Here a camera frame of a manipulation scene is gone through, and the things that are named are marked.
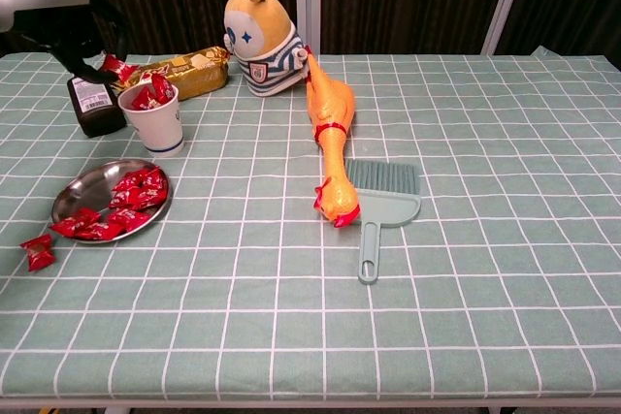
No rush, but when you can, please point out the green mini dustpan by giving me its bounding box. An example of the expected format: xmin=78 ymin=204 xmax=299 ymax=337
xmin=357 ymin=190 xmax=422 ymax=285

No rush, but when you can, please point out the orange plush toy striped shirt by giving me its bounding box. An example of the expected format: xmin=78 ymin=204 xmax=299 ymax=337
xmin=222 ymin=0 xmax=311 ymax=98

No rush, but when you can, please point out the brown medicine bottle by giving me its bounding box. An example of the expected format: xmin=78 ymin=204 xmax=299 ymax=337
xmin=66 ymin=72 xmax=128 ymax=139

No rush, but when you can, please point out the green checked tablecloth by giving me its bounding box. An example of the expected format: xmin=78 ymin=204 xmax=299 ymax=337
xmin=0 ymin=45 xmax=621 ymax=403

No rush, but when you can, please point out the orange rubber chicken toy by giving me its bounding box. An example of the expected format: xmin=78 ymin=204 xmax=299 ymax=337
xmin=303 ymin=52 xmax=363 ymax=229

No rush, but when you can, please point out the green mini brush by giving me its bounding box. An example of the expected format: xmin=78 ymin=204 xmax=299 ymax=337
xmin=343 ymin=158 xmax=421 ymax=196

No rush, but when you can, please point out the round steel plate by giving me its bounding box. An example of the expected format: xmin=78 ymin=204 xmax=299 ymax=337
xmin=50 ymin=158 xmax=172 ymax=244

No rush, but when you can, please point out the white paper cup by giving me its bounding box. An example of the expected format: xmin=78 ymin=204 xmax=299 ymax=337
xmin=116 ymin=83 xmax=185 ymax=158

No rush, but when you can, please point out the gold foil snack package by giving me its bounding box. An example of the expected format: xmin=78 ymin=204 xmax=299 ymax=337
xmin=110 ymin=45 xmax=232 ymax=103

